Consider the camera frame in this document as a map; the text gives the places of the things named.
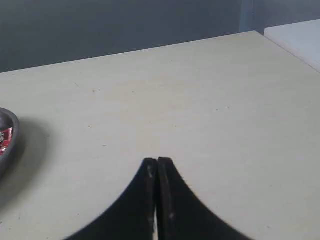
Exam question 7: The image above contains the steel bowl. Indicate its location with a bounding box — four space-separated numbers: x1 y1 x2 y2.
0 108 21 179

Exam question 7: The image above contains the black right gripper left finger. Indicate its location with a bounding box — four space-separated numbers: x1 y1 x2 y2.
68 158 157 240

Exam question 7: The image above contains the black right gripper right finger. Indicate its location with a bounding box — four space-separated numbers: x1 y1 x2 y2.
157 157 249 240

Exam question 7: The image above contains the white side table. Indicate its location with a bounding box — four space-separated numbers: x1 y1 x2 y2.
264 19 320 72

